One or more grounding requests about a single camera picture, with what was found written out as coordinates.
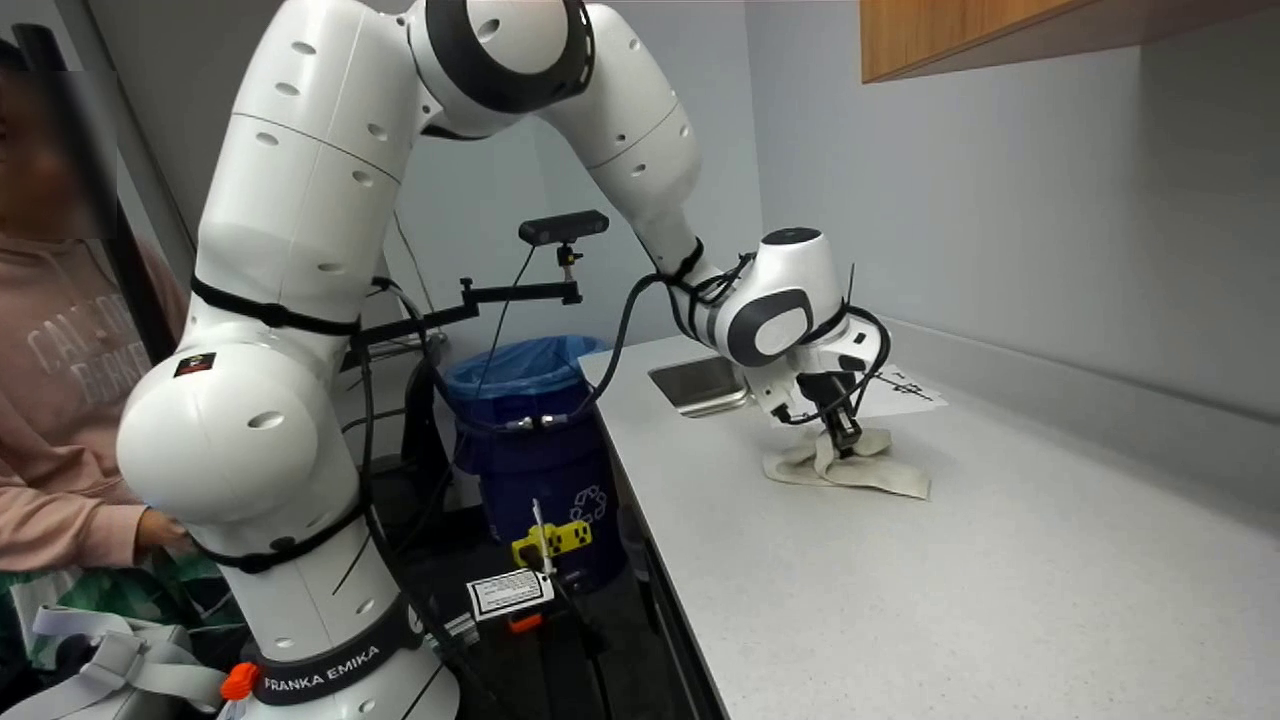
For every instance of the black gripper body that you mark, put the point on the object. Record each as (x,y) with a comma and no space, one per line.
(831,395)

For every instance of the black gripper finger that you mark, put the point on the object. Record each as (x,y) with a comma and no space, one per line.
(846,438)
(823,453)

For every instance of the cream cloth towel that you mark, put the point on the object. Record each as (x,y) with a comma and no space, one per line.
(868,470)

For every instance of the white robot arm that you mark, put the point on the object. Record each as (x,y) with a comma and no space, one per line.
(237,431)

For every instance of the person's hand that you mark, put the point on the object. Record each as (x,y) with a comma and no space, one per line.
(156,529)

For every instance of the white paper sheet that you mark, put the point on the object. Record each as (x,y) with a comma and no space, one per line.
(903,395)

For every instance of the stainless steel sink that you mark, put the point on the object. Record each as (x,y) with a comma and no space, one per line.
(696,384)

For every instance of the yellow clamp tool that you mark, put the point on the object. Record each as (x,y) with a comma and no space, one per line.
(540,547)

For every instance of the blue trash bin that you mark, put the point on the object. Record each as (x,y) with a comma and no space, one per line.
(536,449)

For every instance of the white label tag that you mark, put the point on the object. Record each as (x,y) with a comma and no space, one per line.
(509,592)

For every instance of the green patterned cloth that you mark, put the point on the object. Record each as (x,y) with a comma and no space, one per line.
(156,592)

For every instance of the person in pink shirt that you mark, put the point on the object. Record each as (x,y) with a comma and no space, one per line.
(71,350)

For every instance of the wooden wall cabinet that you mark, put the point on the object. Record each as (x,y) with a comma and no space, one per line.
(920,39)

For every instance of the grey strap bag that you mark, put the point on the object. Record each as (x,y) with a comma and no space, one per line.
(119,668)

